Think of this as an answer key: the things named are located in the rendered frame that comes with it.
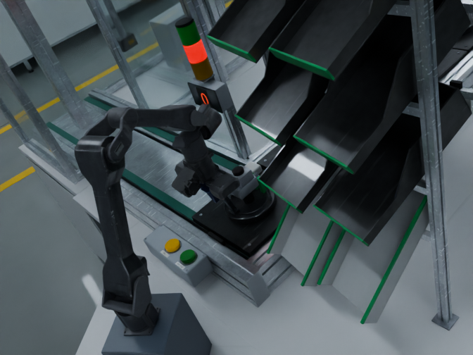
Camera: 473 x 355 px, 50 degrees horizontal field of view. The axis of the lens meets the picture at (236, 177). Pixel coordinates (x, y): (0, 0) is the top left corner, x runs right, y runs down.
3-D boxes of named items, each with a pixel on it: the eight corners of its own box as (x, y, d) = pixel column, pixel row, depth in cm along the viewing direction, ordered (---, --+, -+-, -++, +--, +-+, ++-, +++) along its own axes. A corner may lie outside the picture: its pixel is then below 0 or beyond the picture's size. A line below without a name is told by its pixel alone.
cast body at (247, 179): (242, 200, 128) (234, 179, 124) (231, 194, 131) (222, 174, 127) (265, 180, 131) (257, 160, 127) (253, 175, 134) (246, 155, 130)
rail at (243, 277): (257, 308, 122) (245, 279, 115) (93, 187, 184) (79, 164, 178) (273, 292, 124) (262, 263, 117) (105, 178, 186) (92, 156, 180)
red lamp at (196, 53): (196, 65, 129) (190, 47, 126) (185, 62, 132) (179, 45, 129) (210, 55, 131) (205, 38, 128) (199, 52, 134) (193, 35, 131)
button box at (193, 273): (194, 288, 127) (186, 272, 124) (150, 253, 142) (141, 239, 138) (215, 270, 130) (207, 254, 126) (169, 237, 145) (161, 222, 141)
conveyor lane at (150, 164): (262, 281, 128) (250, 256, 122) (107, 177, 187) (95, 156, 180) (333, 212, 139) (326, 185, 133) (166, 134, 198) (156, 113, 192)
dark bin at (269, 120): (281, 147, 85) (256, 125, 80) (241, 122, 95) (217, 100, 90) (384, 14, 84) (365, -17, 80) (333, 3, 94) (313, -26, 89)
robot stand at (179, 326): (141, 401, 112) (100, 352, 100) (159, 344, 123) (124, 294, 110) (198, 403, 108) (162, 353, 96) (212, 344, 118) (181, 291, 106)
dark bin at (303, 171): (302, 214, 95) (280, 197, 90) (263, 184, 104) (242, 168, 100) (394, 95, 94) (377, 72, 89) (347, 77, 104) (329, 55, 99)
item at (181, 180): (185, 158, 118) (163, 175, 116) (203, 167, 113) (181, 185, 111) (194, 176, 122) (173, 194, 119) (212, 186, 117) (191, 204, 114)
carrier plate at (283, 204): (251, 258, 122) (248, 253, 121) (193, 221, 139) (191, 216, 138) (315, 198, 132) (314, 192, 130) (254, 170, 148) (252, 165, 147)
